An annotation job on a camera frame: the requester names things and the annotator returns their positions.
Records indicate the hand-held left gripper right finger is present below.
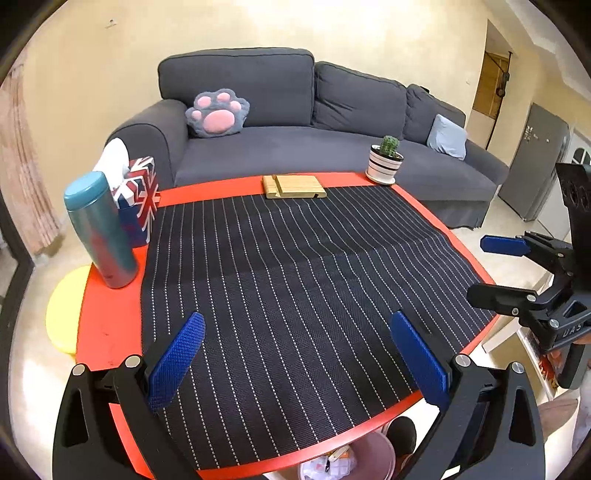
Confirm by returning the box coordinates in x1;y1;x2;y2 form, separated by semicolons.
390;311;546;480

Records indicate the wooden doorway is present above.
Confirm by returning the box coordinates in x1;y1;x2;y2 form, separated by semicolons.
472;21;513;148

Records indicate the white low shelf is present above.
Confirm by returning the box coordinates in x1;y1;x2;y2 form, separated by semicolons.
482;318;557;400

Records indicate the dark grey sofa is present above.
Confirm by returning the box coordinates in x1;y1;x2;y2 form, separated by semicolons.
105;46;511;230

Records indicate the grey refrigerator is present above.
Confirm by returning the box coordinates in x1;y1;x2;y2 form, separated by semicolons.
499;103;571;221

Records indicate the yellow round stool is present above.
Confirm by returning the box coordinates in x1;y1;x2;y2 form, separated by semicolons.
45;264;90;355

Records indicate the white door with window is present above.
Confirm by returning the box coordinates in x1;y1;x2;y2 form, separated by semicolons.
566;134;591;167

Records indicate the cactus in striped pot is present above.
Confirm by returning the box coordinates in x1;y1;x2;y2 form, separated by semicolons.
366;135;404;185

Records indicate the clear plastic bag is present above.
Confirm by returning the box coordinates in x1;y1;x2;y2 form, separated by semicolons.
300;450;358;480

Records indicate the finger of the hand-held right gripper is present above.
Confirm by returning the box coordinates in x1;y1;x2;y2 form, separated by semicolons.
480;231;575;269
466;281;550;319

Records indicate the teal thermos bottle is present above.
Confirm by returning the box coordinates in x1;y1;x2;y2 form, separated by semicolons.
64;171;138;289

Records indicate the white tissue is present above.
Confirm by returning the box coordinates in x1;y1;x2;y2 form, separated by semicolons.
92;137;130;188

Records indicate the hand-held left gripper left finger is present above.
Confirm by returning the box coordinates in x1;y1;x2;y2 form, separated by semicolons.
52;311;206;480

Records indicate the wooden phone stand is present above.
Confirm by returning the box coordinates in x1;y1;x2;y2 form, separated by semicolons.
262;173;328;200

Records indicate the pink patterned curtain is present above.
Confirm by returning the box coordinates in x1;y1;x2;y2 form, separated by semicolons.
0;60;63;257

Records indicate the flag print tissue box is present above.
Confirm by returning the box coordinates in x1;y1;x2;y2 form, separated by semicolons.
113;156;161;247

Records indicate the pink bin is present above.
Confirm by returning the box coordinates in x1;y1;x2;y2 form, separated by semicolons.
298;431;398;480

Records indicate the grey pink paw cushion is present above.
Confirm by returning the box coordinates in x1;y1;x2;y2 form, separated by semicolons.
185;91;251;138

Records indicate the person's black shoe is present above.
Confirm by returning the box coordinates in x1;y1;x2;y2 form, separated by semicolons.
387;416;416;455

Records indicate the black striped table mat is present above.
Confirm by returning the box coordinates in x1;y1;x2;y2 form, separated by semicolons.
139;182;497;472

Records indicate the light blue cushion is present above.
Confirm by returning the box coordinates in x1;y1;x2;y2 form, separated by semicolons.
427;114;468;160

